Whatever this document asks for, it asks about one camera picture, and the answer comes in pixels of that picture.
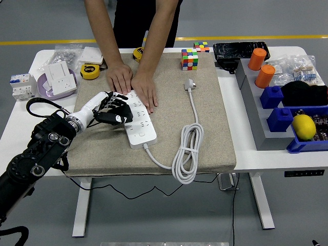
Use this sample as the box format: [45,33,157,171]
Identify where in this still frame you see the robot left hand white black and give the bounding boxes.
[75,91,129,129]

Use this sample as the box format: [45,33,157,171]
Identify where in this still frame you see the person's left hand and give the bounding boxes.
[131,73,158,114]

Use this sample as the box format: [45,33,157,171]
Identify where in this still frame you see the person's right hand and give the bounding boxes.
[106,62,134,95]

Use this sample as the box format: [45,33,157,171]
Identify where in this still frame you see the black plug adapter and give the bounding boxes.
[116,104,134,124]

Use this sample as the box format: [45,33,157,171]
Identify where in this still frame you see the white power strip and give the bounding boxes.
[124,89,158,150]

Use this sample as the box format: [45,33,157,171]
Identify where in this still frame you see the thin black adapter cord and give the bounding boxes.
[67,121,223,200]

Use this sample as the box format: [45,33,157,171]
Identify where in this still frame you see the yellow black round tape measure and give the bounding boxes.
[80,64,101,80]

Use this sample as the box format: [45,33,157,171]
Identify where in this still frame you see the grey-brown mat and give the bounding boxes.
[66,48,237,177]

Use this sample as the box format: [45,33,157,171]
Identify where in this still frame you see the purple bowl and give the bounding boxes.
[37,68,78,101]

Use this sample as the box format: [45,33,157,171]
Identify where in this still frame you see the large Rubik's cube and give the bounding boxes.
[181,48,199,71]

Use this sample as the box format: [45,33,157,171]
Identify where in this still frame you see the clear bag of screws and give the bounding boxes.
[38,44,84,72]

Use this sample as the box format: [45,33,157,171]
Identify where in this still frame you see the person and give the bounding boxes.
[114,0,184,49]

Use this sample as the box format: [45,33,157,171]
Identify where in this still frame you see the white table leg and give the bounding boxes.
[72,176,93,238]
[249,172,276,230]

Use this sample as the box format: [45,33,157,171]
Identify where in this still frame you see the small Rubik's cube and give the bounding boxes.
[193,42,210,53]

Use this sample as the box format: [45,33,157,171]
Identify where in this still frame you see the black table control panel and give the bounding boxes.
[283,169,325,178]

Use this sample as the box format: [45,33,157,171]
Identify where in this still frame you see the white circuit breaker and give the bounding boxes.
[9,73,38,101]

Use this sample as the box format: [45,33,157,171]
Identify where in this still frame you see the black power adapter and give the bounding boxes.
[214,59,241,75]

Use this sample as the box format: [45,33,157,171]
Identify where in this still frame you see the black plastic tray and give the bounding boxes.
[213,42,271,62]

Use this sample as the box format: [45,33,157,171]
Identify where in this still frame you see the blue plastic bin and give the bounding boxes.
[286,105,328,154]

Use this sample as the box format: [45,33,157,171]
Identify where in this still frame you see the grey stepped block holder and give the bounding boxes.
[235,58,295,151]

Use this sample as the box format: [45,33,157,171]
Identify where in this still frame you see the orange cylinder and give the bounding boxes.
[248,48,268,71]
[255,64,276,89]

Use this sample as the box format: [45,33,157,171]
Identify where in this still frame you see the yellow lemon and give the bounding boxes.
[292,114,317,141]

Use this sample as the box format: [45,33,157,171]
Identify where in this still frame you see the circuit boards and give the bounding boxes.
[294,109,328,142]

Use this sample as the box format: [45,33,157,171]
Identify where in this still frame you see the blue block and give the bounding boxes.
[266,107,294,133]
[260,86,284,110]

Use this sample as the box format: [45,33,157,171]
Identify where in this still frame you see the small clear plastic bag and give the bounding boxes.
[266,59,289,87]

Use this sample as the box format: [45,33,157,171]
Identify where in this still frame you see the black cloth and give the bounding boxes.
[280,81,328,108]

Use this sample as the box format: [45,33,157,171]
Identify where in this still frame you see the clear bag of resistors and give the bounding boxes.
[286,54,325,87]

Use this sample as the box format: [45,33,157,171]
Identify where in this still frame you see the white wall socket plate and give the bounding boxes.
[52,74,78,96]

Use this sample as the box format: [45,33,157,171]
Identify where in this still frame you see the white wall switch panel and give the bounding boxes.
[77,46,105,65]

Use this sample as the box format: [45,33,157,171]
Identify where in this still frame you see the white power strip cable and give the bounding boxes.
[142,78,205,185]

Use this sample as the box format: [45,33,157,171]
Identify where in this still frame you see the white switch plate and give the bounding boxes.
[46,61,72,87]

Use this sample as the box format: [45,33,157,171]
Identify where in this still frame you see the hanging black cable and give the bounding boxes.
[231,173,240,246]

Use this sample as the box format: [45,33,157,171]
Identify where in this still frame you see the metal bracket under table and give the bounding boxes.
[217,173,239,191]

